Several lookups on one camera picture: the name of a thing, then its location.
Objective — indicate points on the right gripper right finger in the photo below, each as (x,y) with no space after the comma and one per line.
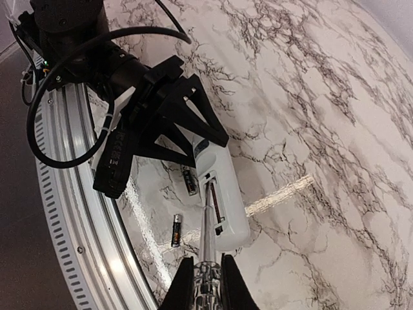
(234,291)

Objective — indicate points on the white remote control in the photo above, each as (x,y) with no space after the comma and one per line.
(213,163)

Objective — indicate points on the black AAA battery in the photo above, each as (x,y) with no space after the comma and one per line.
(189,180)
(176,230)

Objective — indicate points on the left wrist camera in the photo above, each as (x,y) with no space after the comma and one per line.
(112,162)

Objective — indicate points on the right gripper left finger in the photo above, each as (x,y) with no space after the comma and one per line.
(181,292)

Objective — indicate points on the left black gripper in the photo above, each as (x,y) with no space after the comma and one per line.
(164,91)

